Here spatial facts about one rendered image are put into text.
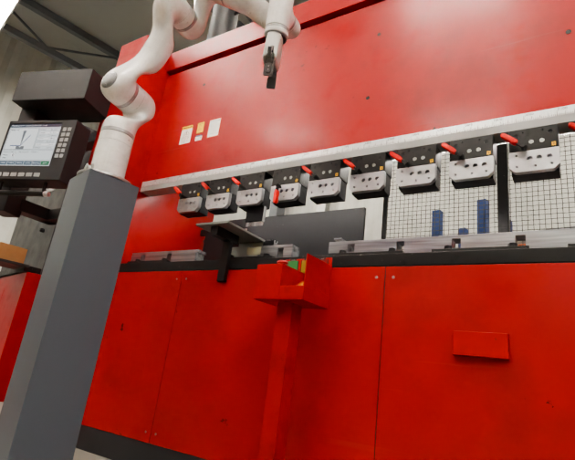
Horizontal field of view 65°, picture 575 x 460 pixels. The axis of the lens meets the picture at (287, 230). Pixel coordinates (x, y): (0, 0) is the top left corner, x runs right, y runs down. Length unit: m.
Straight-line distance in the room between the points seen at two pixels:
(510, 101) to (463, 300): 0.77
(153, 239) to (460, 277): 1.87
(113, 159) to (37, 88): 1.45
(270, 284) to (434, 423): 0.64
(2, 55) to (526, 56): 9.01
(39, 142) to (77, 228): 1.31
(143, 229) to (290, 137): 1.08
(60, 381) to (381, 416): 0.98
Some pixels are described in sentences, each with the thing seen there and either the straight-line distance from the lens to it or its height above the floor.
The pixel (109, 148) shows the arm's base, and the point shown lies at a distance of 1.74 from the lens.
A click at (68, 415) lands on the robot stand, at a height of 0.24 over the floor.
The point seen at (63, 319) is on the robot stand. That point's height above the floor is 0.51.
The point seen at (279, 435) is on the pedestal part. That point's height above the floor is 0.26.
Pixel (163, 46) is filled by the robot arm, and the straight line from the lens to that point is 1.92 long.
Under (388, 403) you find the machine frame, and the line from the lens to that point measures 1.54.
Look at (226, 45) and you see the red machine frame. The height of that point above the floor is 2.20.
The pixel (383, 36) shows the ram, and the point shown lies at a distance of 2.27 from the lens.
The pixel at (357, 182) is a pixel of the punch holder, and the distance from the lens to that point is 1.89.
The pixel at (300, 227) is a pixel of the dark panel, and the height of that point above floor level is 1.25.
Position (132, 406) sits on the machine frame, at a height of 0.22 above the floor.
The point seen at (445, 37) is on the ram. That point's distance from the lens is 2.13.
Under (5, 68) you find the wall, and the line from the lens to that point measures 9.85.
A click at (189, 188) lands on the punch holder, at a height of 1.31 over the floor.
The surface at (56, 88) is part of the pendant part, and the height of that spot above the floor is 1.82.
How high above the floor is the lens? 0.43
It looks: 18 degrees up
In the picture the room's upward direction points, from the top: 7 degrees clockwise
